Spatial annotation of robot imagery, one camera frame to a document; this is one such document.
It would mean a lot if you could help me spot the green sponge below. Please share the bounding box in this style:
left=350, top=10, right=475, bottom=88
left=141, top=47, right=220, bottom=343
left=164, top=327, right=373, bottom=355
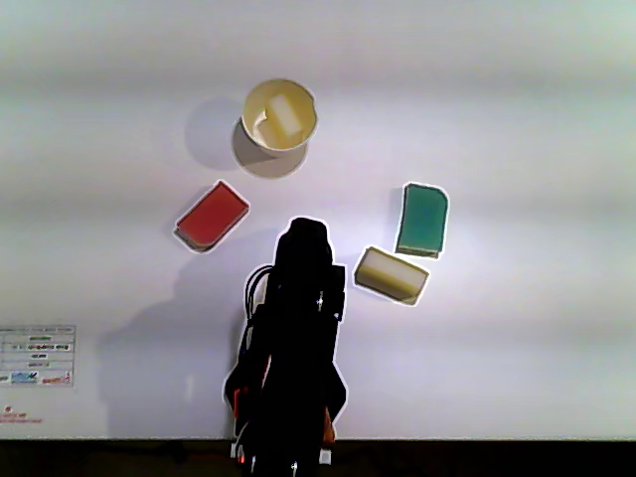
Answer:
left=395, top=182, right=450, bottom=260

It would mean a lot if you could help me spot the printed label sheet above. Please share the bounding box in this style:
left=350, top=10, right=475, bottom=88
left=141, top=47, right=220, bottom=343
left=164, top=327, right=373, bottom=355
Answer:
left=0, top=324, right=78, bottom=389

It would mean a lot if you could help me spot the white paper cup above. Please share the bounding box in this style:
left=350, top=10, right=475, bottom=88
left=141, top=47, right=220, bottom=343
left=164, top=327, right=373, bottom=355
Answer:
left=239, top=78, right=320, bottom=160

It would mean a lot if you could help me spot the red and white sponge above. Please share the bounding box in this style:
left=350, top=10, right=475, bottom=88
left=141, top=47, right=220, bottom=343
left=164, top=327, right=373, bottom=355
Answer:
left=173, top=179, right=251, bottom=254

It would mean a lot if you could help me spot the yellow and white sponge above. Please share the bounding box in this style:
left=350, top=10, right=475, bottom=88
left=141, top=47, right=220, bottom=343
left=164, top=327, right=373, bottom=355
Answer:
left=354, top=245, right=430, bottom=307
left=254, top=93, right=306, bottom=141

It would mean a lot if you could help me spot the red printed sticker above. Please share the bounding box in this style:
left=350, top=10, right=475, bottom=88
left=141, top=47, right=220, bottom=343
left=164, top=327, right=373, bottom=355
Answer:
left=0, top=404, right=45, bottom=425

